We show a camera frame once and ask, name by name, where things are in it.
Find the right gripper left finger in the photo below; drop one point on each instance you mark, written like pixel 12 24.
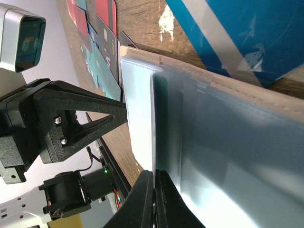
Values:
pixel 137 210

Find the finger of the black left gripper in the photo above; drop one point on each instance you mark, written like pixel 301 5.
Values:
pixel 70 118

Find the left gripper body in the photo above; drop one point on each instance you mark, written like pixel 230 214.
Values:
pixel 20 143

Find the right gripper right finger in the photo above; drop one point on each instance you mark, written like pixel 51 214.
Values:
pixel 170 209

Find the beige leather card holder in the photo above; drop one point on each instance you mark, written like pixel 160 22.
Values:
pixel 242 159

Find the black card pair front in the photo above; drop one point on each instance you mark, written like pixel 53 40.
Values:
pixel 167 96

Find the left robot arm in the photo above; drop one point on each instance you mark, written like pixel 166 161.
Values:
pixel 62 196

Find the black logo VIP card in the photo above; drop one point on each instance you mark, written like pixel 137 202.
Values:
pixel 107 46

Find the blue striped card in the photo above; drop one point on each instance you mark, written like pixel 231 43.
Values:
pixel 254 41

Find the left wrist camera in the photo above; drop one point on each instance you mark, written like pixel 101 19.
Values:
pixel 21 38

